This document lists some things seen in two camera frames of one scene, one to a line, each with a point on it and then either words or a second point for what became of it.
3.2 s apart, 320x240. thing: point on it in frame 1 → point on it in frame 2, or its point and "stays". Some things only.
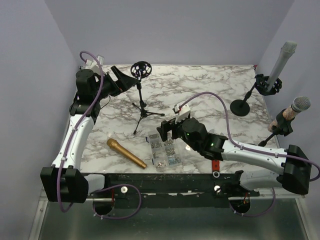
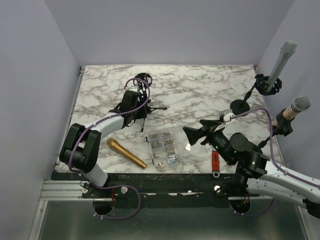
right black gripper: [169, 124] → [193, 134]
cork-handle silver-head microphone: [300, 104] stays
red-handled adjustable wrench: [215, 168] stays
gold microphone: [112, 143] stays
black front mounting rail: [203, 190] stays
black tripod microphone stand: [141, 69] → [143, 80]
